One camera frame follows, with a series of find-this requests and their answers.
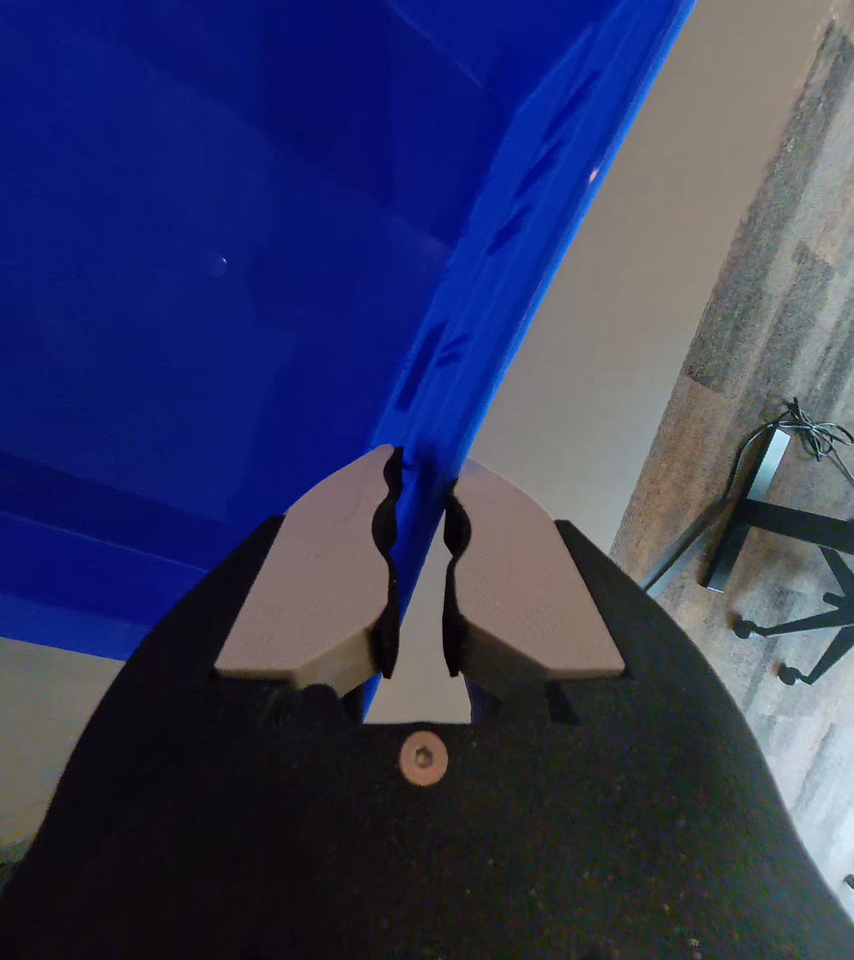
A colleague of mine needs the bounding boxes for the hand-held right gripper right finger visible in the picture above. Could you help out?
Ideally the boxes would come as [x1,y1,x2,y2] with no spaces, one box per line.
[439,458,626,703]

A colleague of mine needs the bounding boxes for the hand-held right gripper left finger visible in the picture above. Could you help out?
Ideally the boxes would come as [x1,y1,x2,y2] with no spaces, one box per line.
[214,444,402,699]

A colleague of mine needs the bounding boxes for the blue bin with white label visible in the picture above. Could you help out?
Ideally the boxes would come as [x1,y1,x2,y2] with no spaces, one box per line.
[0,0,698,661]

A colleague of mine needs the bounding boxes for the black desk foot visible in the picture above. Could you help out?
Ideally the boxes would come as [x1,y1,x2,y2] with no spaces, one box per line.
[645,428,854,594]

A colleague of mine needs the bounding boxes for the grey floor cable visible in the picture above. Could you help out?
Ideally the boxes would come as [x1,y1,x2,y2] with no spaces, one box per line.
[765,398,854,498]

